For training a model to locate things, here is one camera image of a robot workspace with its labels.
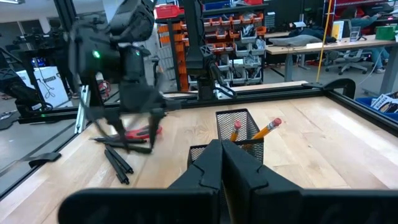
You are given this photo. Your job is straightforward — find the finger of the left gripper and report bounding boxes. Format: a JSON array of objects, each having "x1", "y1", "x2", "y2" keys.
[
  {"x1": 149, "y1": 111, "x2": 164, "y2": 149},
  {"x1": 105, "y1": 116, "x2": 130, "y2": 153}
]

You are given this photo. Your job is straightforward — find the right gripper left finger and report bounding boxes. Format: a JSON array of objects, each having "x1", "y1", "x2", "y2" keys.
[{"x1": 169, "y1": 139, "x2": 223, "y2": 190}]

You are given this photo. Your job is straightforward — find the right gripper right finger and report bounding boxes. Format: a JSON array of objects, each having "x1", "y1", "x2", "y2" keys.
[{"x1": 221, "y1": 140, "x2": 304, "y2": 191}]

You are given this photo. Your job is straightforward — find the red-handled scissors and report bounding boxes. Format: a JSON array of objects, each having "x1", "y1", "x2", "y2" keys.
[{"x1": 125, "y1": 124, "x2": 163, "y2": 141}]

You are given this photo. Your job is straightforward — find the black pen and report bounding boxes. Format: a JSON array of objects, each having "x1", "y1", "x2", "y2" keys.
[
  {"x1": 89, "y1": 136, "x2": 147, "y2": 145},
  {"x1": 105, "y1": 144, "x2": 134, "y2": 174},
  {"x1": 104, "y1": 151, "x2": 130, "y2": 185},
  {"x1": 102, "y1": 141, "x2": 153, "y2": 154}
]

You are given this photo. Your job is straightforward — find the black mesh desk organizer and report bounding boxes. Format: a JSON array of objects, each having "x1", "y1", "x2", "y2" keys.
[{"x1": 187, "y1": 108, "x2": 265, "y2": 170}]

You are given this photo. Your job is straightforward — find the grey office chair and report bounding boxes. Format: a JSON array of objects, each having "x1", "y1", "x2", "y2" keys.
[{"x1": 325, "y1": 49, "x2": 369, "y2": 76}]

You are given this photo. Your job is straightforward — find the wooden-top office desk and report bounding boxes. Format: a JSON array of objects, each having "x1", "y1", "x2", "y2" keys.
[{"x1": 266, "y1": 33, "x2": 398, "y2": 96}]

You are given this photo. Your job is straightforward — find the silver aluminium bar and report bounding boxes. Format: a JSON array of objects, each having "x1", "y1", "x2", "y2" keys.
[{"x1": 74, "y1": 83, "x2": 91, "y2": 134}]

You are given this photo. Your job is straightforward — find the white printed sign board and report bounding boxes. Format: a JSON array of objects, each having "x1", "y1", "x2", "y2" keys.
[{"x1": 15, "y1": 66, "x2": 70, "y2": 108}]

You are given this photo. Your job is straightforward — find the red plastic crate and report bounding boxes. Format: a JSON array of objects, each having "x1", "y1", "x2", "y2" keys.
[{"x1": 154, "y1": 4, "x2": 185, "y2": 19}]

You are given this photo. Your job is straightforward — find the shelf rack with parts bins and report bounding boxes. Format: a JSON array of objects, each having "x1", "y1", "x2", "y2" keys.
[{"x1": 155, "y1": 0, "x2": 269, "y2": 91}]

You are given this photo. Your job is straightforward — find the blue plastic bin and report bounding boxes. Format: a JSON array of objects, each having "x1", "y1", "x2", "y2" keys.
[{"x1": 355, "y1": 93, "x2": 398, "y2": 123}]

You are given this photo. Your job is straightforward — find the printed magazines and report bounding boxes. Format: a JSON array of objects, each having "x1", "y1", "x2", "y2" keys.
[{"x1": 369, "y1": 91, "x2": 398, "y2": 114}]

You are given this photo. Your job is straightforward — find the person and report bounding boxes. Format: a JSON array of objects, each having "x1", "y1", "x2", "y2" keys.
[{"x1": 341, "y1": 6, "x2": 393, "y2": 74}]

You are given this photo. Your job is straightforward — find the green box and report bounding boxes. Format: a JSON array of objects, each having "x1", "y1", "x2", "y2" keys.
[{"x1": 375, "y1": 26, "x2": 397, "y2": 41}]

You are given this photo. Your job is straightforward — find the black frame clamp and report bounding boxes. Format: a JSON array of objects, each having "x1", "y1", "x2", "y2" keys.
[{"x1": 27, "y1": 152, "x2": 62, "y2": 169}]

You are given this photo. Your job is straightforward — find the yellow cable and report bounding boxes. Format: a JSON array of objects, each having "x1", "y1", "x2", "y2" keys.
[{"x1": 316, "y1": 0, "x2": 332, "y2": 83}]

